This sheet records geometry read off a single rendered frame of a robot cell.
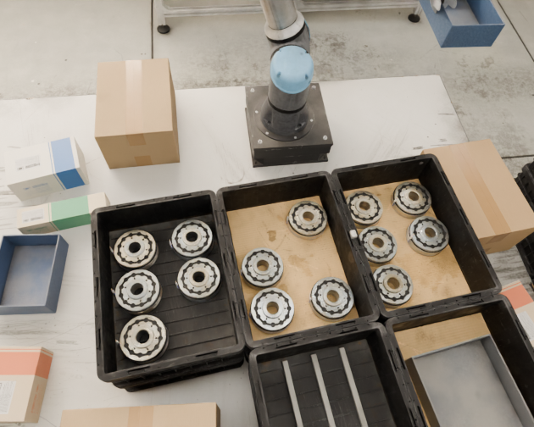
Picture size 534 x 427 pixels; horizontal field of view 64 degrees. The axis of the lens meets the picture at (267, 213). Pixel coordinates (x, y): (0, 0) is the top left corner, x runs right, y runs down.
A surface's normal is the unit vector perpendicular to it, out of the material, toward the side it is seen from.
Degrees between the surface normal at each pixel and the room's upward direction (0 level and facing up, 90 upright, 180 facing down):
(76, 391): 0
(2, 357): 0
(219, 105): 0
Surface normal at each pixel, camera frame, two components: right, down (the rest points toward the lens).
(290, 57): 0.07, -0.32
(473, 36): 0.13, 0.87
